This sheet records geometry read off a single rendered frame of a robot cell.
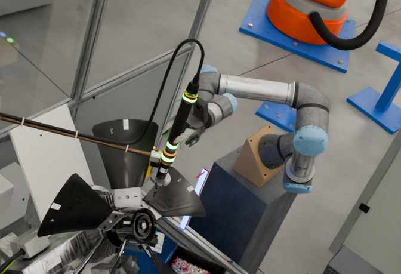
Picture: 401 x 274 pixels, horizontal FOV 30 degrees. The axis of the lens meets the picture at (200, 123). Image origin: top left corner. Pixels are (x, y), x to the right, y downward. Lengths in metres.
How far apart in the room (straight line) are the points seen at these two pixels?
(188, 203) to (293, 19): 3.75
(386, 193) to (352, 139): 1.37
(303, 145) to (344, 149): 2.81
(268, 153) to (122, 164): 0.80
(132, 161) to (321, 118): 0.67
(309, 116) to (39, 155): 0.93
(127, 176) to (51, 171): 0.27
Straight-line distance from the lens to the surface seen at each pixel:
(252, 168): 3.12
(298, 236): 4.56
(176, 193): 2.70
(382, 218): 4.33
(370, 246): 4.46
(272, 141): 3.10
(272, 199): 3.13
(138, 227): 2.47
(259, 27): 6.32
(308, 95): 2.64
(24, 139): 2.52
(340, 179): 5.12
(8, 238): 2.86
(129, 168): 2.50
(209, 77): 2.65
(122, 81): 3.47
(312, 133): 2.58
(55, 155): 2.60
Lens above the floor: 2.98
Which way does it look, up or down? 36 degrees down
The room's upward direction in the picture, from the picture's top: 21 degrees clockwise
